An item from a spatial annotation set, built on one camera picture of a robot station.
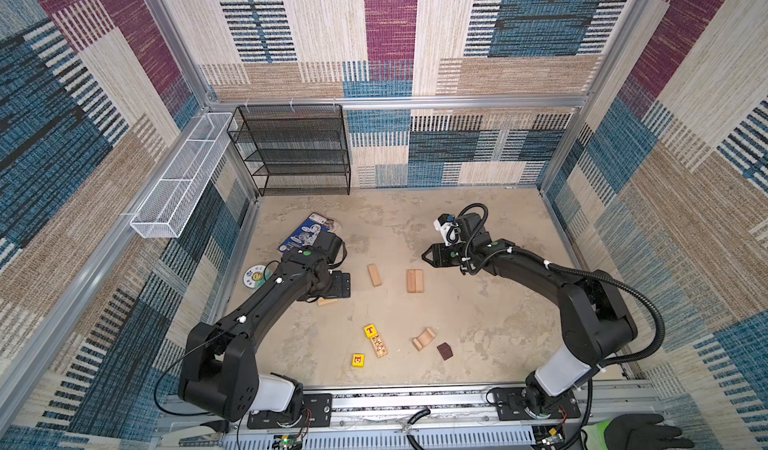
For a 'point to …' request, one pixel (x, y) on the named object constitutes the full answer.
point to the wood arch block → (423, 339)
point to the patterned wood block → (378, 346)
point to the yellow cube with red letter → (370, 331)
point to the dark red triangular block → (445, 351)
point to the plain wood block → (374, 274)
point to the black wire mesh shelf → (294, 149)
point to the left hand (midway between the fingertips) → (331, 287)
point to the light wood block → (322, 301)
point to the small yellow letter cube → (358, 360)
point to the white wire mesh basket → (179, 187)
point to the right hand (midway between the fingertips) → (429, 259)
